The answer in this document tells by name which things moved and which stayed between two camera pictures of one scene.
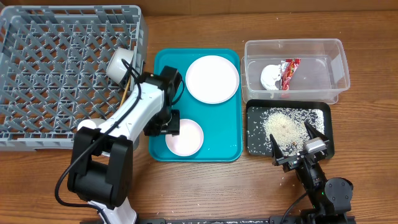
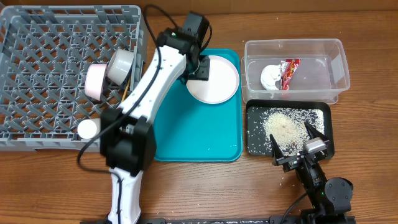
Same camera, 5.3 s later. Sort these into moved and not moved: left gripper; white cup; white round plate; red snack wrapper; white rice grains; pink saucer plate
Moved: pink saucer plate; left gripper
Not moved: white rice grains; red snack wrapper; white cup; white round plate
